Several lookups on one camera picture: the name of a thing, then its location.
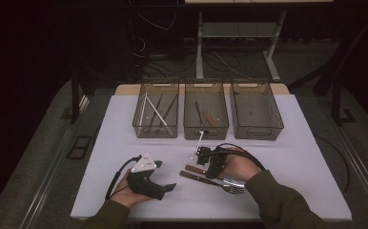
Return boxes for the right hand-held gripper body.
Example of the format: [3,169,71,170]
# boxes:
[190,130,228,175]

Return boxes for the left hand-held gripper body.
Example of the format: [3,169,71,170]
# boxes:
[126,152,168,201]

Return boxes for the wooden handled knife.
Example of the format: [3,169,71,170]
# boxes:
[184,163,247,189]

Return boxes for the wooden handled fork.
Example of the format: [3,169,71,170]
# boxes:
[179,170,247,195]

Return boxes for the translucent grey plastic bin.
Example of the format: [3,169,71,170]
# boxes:
[229,79,285,141]
[183,78,230,141]
[132,79,180,139]

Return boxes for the long metal spoon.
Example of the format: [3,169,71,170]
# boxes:
[194,100,210,134]

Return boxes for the white chopstick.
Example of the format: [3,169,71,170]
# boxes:
[144,99,174,136]
[138,92,148,127]

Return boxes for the person's left hand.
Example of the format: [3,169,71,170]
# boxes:
[110,169,153,210]

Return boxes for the person's right hand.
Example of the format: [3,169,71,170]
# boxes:
[218,147,263,183]

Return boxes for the white table cover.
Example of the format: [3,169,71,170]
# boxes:
[70,94,353,222]

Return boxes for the black metal stand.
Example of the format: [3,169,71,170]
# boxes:
[71,71,81,125]
[288,12,368,126]

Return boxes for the left hand-held gripper black cable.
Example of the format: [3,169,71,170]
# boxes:
[105,155,143,201]

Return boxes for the hand-held gripper black cable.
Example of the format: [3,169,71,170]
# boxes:
[105,155,143,201]
[204,142,267,173]

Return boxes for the right hand-held gripper black cable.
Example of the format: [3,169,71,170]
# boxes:
[204,142,267,173]

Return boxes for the black rectangular floor frame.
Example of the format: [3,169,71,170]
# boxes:
[67,135,92,160]

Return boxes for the black floor cables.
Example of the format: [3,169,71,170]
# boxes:
[133,34,199,79]

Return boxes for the white floor cable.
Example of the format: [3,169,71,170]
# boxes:
[209,51,253,80]

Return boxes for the metal floor rail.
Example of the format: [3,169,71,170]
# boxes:
[334,127,368,218]
[19,94,91,229]

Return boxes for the white metal desk frame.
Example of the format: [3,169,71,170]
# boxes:
[184,0,334,82]

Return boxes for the thin black floor cable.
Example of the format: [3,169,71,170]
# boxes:
[314,135,352,194]

